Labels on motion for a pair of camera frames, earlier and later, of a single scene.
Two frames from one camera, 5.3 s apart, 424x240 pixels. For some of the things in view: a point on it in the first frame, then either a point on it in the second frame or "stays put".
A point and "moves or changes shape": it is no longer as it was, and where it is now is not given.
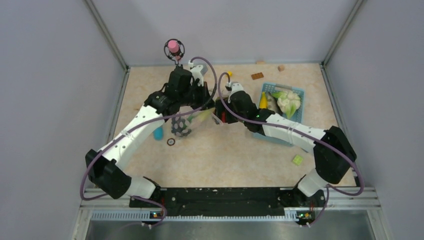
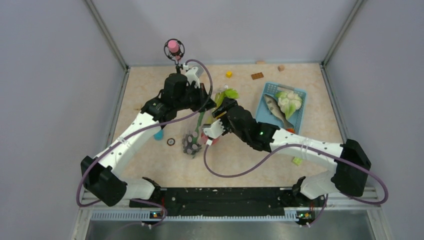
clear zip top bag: x=203 y=123 moves or changes shape
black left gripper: x=205 y=95 stays put
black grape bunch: x=180 y=127 to x=188 y=146
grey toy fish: x=272 y=103 stays put
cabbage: x=288 y=102 stays put
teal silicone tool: x=158 y=133 stays put
